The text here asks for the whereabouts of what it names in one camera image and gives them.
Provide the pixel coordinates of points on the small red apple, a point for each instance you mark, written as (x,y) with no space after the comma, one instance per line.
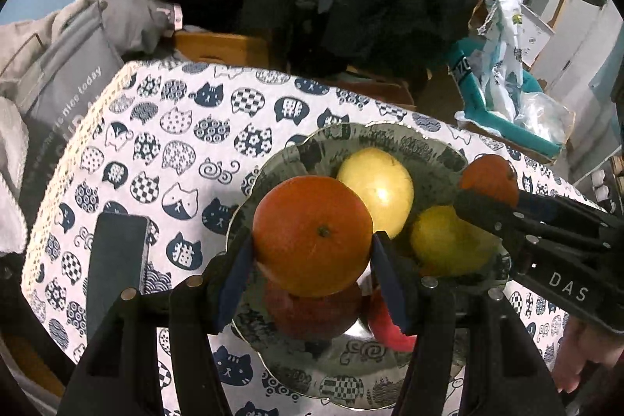
(385,328)

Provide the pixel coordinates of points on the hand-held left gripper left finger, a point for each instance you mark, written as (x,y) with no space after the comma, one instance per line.
(235,282)

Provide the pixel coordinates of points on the clear glass plate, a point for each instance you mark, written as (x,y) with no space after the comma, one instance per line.
(429,148)

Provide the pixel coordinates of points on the yellow lemon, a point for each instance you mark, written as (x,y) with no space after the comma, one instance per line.
(378,189)

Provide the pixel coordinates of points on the person's right hand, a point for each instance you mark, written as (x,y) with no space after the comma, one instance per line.
(580,348)

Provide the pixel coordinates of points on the grey fabric bag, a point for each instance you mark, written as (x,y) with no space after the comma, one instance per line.
(63,94)

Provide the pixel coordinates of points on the teal box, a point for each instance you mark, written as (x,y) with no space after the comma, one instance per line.
(468,75)

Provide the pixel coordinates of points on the cat print tablecloth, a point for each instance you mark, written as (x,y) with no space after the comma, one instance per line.
(161,143)

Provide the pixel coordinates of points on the clear plastic bag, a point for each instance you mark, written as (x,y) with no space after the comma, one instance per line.
(546,116)

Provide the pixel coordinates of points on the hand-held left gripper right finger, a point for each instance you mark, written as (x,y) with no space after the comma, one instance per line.
(390,287)

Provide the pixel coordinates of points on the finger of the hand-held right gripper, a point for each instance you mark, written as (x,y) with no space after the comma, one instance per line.
(482,214)
(541,204)

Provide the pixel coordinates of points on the grey garment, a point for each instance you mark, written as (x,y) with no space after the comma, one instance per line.
(131,16)

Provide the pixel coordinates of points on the white cabinet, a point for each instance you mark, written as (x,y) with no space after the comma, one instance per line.
(536,28)

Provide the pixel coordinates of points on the small orange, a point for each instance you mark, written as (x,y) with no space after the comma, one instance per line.
(490,177)

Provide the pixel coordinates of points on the printed plastic bag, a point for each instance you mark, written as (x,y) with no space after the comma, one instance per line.
(502,50)

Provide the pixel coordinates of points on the large orange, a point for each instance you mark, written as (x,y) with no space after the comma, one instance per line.
(312,235)

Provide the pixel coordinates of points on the beige cloth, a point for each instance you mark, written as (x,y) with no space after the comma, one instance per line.
(29,40)

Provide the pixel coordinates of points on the large dark red apple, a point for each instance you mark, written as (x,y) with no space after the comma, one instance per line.
(312,313)

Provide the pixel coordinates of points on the yellow-green lemon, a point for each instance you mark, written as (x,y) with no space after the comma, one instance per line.
(448,243)

